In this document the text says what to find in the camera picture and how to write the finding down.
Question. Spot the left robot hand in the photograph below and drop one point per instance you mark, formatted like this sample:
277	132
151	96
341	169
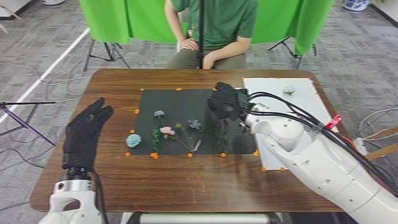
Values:
83	133

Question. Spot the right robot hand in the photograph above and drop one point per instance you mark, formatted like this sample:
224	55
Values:
224	101

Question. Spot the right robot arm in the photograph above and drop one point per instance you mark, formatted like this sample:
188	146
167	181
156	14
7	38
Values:
320	166

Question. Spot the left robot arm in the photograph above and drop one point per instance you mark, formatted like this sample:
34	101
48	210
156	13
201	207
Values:
71	200

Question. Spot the dark mat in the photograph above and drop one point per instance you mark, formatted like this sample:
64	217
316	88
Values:
178	106

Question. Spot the person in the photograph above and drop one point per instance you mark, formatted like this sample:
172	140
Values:
218	23

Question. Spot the pale blue flower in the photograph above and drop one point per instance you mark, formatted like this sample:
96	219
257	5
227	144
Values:
133	140

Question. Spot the black tripod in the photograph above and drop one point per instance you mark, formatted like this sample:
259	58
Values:
293	53
23	123
106	53

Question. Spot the white flower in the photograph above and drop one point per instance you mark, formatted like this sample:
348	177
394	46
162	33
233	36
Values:
288	90

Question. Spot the grey blue flower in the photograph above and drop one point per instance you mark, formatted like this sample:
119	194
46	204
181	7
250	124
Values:
158	114

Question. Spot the white sheet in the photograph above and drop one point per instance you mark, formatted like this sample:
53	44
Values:
295	103

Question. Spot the green sprig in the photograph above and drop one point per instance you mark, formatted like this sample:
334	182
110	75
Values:
156	140

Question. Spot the pink flower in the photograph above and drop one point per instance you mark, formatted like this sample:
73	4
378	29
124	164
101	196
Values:
167	130

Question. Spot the black stand pole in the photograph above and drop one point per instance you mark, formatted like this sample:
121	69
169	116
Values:
201	33

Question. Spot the pale grey bar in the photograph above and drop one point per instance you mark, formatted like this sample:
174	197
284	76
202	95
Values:
201	218

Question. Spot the blue white vase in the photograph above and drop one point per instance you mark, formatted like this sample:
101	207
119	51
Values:
355	4

